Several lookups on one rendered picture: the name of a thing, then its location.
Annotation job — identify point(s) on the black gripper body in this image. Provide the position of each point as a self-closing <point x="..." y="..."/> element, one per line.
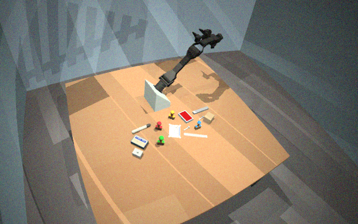
<point x="198" y="38"/>

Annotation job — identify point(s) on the red hand stamp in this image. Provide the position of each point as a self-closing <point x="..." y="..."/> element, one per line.
<point x="158" y="126"/>

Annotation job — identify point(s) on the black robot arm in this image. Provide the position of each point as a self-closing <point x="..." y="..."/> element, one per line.
<point x="168" y="78"/>

